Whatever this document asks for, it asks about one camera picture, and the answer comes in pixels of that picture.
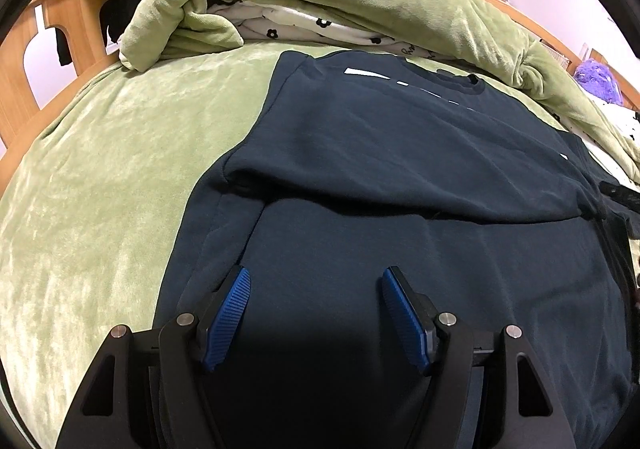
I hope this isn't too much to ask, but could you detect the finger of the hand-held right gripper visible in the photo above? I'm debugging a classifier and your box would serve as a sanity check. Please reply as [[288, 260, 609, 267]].
[[597, 180, 640, 211]]

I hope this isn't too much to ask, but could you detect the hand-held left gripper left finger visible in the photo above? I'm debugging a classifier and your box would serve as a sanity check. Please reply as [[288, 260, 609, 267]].
[[55, 265, 252, 449]]

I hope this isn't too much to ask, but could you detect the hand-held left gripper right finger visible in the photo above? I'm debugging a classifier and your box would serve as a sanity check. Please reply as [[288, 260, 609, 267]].
[[382, 266, 576, 449]]

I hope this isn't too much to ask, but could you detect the navy sweatshirt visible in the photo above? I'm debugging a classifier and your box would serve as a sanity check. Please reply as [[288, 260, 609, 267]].
[[152, 49, 636, 449]]

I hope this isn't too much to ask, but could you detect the purple fluffy toy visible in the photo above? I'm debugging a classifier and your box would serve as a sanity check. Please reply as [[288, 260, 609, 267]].
[[572, 56, 623, 105]]

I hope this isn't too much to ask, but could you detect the green bed sheet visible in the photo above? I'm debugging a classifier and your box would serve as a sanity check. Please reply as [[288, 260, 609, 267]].
[[0, 42, 640, 449]]

